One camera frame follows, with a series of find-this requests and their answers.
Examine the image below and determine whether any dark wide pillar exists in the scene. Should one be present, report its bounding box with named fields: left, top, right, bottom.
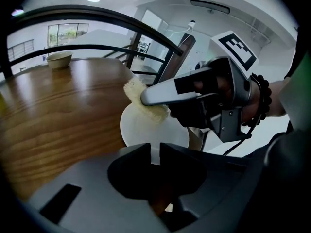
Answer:
left=157, top=33, right=197, bottom=83

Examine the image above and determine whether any ceiling air vent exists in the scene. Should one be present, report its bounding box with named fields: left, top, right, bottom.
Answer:
left=190, top=0, right=231, bottom=15

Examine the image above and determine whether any yellow sponge cloth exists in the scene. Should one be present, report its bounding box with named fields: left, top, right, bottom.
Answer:
left=123, top=77, right=170, bottom=124

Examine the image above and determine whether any brown wooden table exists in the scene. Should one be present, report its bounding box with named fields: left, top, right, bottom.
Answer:
left=0, top=58, right=204, bottom=203

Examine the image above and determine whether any person's right forearm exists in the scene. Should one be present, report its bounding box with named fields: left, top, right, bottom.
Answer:
left=264, top=80, right=294, bottom=118

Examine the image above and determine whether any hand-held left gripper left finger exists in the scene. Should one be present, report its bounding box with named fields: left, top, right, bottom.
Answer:
left=24, top=141, right=156, bottom=233

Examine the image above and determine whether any large window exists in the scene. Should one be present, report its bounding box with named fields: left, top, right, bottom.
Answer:
left=47, top=23, right=90, bottom=49

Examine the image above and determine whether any person's dark clothing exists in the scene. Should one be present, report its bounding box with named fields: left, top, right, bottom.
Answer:
left=245, top=130, right=311, bottom=203

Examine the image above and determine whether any person's right hand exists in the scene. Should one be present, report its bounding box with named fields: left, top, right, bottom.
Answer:
left=194, top=78, right=260, bottom=125

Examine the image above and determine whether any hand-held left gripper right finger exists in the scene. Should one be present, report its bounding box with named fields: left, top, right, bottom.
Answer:
left=159, top=141, right=268, bottom=233

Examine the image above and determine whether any white round plate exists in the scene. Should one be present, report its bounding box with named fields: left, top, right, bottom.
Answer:
left=119, top=102, right=190, bottom=166

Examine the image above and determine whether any black bead bracelet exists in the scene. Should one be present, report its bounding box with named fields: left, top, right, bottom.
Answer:
left=242, top=73, right=273, bottom=128

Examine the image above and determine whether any white camera cable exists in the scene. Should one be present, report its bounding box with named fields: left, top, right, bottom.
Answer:
left=169, top=27, right=193, bottom=38

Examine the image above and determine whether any beige bowl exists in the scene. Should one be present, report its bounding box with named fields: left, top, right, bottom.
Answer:
left=46, top=51, right=74, bottom=70

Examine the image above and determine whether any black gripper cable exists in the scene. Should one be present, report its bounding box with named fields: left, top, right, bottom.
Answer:
left=223, top=122, right=254, bottom=157

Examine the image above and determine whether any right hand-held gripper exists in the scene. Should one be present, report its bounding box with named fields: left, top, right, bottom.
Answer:
left=140, top=30, right=260, bottom=143

